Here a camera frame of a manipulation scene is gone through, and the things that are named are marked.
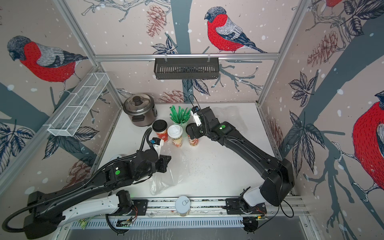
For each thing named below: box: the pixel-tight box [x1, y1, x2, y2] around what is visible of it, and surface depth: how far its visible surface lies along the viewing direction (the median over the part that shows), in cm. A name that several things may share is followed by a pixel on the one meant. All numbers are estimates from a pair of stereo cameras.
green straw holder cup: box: [169, 105, 192, 138], surface depth 94 cm
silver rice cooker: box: [122, 93, 158, 128], surface depth 99 cm
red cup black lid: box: [152, 119, 169, 143], surface depth 88 cm
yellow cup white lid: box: [167, 124, 183, 148], surface depth 86 cm
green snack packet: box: [79, 218, 88, 230], surface depth 70 cm
